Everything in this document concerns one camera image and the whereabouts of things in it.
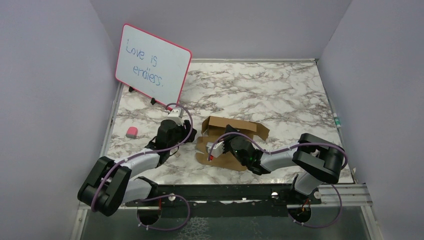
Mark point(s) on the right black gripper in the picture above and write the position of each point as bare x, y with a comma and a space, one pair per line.
229, 138

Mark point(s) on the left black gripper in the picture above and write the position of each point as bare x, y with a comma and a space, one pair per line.
186, 130

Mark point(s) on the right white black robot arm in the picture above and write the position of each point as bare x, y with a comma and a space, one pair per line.
321, 160

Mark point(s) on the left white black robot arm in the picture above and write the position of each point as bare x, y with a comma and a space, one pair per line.
112, 182

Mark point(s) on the pink eraser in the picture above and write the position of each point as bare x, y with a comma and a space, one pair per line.
132, 132

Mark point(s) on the green capped marker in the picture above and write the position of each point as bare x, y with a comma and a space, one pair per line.
336, 120

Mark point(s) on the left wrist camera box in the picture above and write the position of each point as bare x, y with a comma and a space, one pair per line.
176, 115

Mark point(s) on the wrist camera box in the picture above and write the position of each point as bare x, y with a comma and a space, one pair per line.
214, 151
176, 115

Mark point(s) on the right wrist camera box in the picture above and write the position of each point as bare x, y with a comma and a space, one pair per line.
214, 151

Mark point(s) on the white board with pink frame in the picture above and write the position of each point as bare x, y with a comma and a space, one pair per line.
152, 65

